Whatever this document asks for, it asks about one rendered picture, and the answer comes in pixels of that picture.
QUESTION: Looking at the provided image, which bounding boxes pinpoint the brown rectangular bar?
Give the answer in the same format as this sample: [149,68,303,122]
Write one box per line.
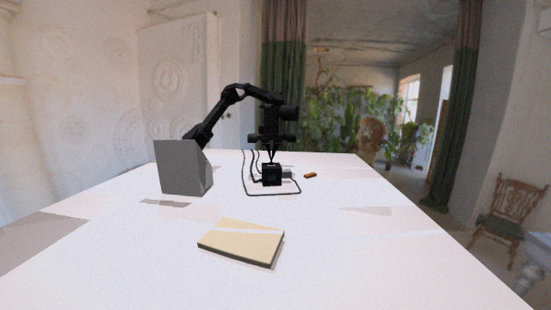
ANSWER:
[304,172,317,179]

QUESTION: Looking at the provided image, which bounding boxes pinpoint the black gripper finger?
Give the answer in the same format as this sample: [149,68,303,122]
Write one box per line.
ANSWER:
[262,143,271,159]
[272,141,282,159]

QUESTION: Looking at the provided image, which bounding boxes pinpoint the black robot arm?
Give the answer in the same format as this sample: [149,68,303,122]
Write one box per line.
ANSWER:
[182,83,299,150]

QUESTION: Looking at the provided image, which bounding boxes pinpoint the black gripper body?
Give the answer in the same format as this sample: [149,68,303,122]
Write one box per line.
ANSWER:
[247,120,296,143]

